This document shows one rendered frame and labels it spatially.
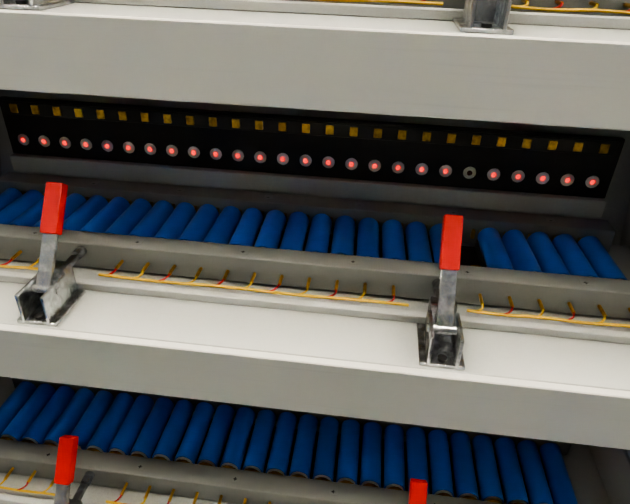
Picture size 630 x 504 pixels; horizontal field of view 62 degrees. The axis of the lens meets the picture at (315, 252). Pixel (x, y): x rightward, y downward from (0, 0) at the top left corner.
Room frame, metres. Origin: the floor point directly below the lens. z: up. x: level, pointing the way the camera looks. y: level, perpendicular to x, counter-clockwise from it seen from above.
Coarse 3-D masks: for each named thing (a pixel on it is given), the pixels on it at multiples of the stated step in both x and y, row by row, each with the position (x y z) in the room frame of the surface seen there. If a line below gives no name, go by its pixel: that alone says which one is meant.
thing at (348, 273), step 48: (0, 240) 0.39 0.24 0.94; (96, 240) 0.39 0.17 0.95; (144, 240) 0.39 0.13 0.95; (240, 288) 0.36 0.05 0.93; (336, 288) 0.36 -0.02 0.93; (384, 288) 0.37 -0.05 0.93; (432, 288) 0.36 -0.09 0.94; (480, 288) 0.36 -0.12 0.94; (528, 288) 0.35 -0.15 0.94; (576, 288) 0.35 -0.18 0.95; (624, 288) 0.35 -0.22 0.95
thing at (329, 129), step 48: (96, 144) 0.49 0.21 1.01; (144, 144) 0.49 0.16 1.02; (192, 144) 0.48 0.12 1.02; (240, 144) 0.48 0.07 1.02; (288, 144) 0.47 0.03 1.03; (336, 144) 0.47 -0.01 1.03; (384, 144) 0.46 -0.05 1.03; (432, 144) 0.46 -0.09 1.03; (480, 144) 0.45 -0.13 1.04; (528, 144) 0.44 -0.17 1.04; (576, 144) 0.44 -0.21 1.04; (528, 192) 0.46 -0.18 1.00; (576, 192) 0.46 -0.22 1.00
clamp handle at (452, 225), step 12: (444, 216) 0.33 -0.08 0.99; (456, 216) 0.33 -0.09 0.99; (444, 228) 0.33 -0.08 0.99; (456, 228) 0.33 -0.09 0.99; (444, 240) 0.32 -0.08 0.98; (456, 240) 0.32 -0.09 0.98; (444, 252) 0.32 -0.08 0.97; (456, 252) 0.32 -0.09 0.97; (444, 264) 0.32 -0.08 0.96; (456, 264) 0.32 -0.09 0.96; (444, 276) 0.32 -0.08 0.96; (456, 276) 0.32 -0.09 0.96; (444, 288) 0.32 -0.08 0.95; (444, 300) 0.31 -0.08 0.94; (444, 312) 0.31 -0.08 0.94; (444, 324) 0.31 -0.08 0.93
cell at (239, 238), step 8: (248, 208) 0.46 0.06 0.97; (248, 216) 0.44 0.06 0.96; (256, 216) 0.45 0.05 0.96; (240, 224) 0.43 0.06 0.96; (248, 224) 0.43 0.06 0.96; (256, 224) 0.44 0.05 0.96; (240, 232) 0.41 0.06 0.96; (248, 232) 0.42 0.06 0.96; (256, 232) 0.43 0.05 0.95; (232, 240) 0.40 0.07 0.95; (240, 240) 0.40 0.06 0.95; (248, 240) 0.41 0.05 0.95
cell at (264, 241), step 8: (272, 216) 0.44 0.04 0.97; (280, 216) 0.45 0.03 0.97; (264, 224) 0.43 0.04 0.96; (272, 224) 0.43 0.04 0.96; (280, 224) 0.44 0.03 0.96; (264, 232) 0.42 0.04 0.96; (272, 232) 0.42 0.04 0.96; (280, 232) 0.43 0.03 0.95; (256, 240) 0.41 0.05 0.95; (264, 240) 0.40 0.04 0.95; (272, 240) 0.41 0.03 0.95
